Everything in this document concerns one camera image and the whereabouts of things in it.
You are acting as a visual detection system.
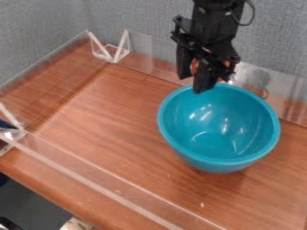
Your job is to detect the blue plastic bowl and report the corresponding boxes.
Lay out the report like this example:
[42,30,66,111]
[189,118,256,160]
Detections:
[157,84,280,173]

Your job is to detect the clear acrylic front barrier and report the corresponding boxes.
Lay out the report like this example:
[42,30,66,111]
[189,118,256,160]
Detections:
[14,130,225,230]

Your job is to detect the clear acrylic corner bracket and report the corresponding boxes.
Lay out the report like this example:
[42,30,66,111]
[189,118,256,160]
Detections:
[86,30,130,64]

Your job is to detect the clear acrylic left bracket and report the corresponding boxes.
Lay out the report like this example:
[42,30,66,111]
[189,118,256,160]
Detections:
[0,102,25,156]

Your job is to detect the black cable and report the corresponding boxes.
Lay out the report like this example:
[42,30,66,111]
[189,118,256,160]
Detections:
[229,0,256,27]

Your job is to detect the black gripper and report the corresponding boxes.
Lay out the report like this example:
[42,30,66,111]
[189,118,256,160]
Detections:
[171,0,241,93]

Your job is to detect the clear acrylic barrier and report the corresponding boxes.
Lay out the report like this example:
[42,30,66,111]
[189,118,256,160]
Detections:
[118,31,307,128]
[14,130,225,230]

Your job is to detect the clear acrylic back barrier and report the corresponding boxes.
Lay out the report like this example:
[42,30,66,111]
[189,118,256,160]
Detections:
[118,31,307,128]

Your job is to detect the red toy mushroom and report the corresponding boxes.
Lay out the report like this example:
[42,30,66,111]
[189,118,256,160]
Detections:
[191,58,224,84]

